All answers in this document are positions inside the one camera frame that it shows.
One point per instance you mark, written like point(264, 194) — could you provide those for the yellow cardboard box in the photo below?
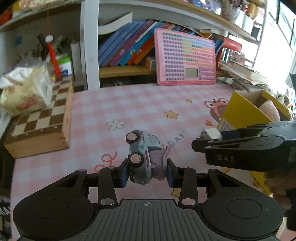
point(242, 110)

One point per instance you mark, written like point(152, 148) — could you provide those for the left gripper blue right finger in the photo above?
point(185, 180)

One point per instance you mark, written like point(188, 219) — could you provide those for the stack of papers and books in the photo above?
point(243, 78)

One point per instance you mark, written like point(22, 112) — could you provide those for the red white pen toy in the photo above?
point(49, 41)

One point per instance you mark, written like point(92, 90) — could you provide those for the red book on shelf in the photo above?
point(231, 44)

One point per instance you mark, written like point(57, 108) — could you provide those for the white power adapter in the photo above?
point(211, 134)

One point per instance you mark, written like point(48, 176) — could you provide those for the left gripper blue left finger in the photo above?
point(109, 179)

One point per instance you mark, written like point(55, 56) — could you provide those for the white wooden bookshelf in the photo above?
point(80, 20)

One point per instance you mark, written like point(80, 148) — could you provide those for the floral tissue box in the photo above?
point(27, 88)

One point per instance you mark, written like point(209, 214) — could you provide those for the green white jar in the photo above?
point(65, 64)

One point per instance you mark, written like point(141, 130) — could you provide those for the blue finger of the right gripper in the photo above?
point(199, 144)
point(230, 135)

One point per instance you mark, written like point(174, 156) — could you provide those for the wooden chess board box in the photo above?
point(46, 130)

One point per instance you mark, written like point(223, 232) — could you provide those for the pink checkered tablecloth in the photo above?
point(100, 119)

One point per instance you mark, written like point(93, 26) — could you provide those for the row of blue books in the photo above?
point(117, 48)

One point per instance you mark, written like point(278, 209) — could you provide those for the pink plush pig toy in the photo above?
point(270, 110)

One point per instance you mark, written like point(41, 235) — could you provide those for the pink keyboard learning tablet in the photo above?
point(183, 59)

